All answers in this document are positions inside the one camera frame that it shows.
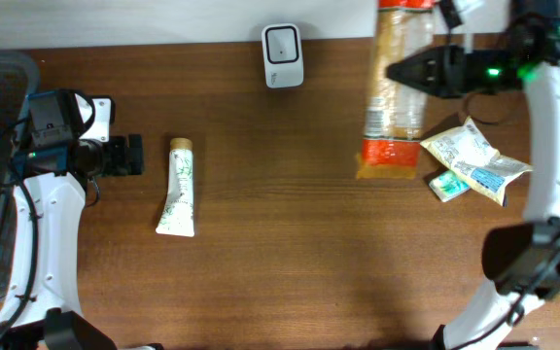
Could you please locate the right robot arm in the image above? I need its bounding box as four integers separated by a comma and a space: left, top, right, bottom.
386, 1, 560, 349

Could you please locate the white barcode scanner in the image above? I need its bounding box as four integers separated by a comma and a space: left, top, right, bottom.
261, 23, 304, 88

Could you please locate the white bamboo print shampoo tube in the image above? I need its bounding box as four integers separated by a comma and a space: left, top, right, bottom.
156, 138, 194, 237

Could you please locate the small teal tissue pack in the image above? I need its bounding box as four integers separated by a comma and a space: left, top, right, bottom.
429, 170, 471, 202

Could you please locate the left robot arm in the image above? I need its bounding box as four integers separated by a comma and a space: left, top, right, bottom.
0, 89, 143, 349

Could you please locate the orange spaghetti pasta package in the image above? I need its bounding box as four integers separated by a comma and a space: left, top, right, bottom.
356, 0, 435, 179

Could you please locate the yellow white snack bag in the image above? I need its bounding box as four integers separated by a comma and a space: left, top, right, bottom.
420, 117, 533, 206

